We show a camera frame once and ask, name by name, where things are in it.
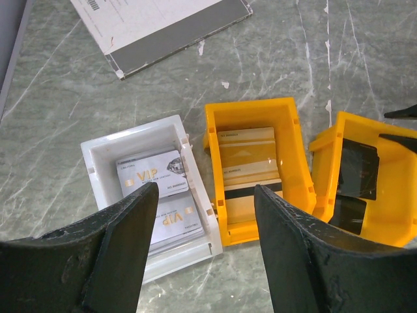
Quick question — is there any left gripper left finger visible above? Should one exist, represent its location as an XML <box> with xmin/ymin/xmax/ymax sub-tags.
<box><xmin>1</xmin><ymin>183</ymin><xmax>159</xmax><ymax>312</ymax></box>

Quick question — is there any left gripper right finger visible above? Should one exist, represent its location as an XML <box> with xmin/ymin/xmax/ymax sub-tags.
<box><xmin>254</xmin><ymin>185</ymin><xmax>416</xmax><ymax>312</ymax></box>

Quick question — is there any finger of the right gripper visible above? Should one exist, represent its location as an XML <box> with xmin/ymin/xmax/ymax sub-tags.
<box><xmin>379</xmin><ymin>134</ymin><xmax>417</xmax><ymax>150</ymax></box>
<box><xmin>384</xmin><ymin>104</ymin><xmax>417</xmax><ymax>119</ymax></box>

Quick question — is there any black cards stack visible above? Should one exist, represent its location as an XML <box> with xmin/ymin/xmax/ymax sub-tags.
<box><xmin>329</xmin><ymin>139</ymin><xmax>379</xmax><ymax>235</ymax></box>

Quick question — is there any silver VIP cards stack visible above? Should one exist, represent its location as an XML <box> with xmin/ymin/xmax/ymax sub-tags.
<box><xmin>115</xmin><ymin>150</ymin><xmax>205</xmax><ymax>255</ymax></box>

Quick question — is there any gold cards stack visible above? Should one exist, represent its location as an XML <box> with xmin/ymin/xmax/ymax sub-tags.
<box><xmin>218</xmin><ymin>127</ymin><xmax>283</xmax><ymax>224</ymax></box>

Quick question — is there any right yellow bin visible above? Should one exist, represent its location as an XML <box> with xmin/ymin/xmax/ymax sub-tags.
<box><xmin>309</xmin><ymin>112</ymin><xmax>416</xmax><ymax>247</ymax></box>

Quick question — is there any yellow bin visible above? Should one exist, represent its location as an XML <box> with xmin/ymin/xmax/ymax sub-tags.
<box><xmin>309</xmin><ymin>112</ymin><xmax>416</xmax><ymax>247</ymax></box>
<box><xmin>203</xmin><ymin>97</ymin><xmax>316</xmax><ymax>246</ymax></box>

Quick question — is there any left yellow bin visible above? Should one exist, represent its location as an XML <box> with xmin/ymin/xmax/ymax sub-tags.
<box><xmin>203</xmin><ymin>97</ymin><xmax>316</xmax><ymax>246</ymax></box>

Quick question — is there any white bin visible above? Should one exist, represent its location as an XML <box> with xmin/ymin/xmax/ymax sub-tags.
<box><xmin>81</xmin><ymin>115</ymin><xmax>223</xmax><ymax>283</ymax></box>

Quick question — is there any grey white booklet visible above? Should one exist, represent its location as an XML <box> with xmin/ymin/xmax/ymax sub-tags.
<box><xmin>72</xmin><ymin>0</ymin><xmax>253</xmax><ymax>80</ymax></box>

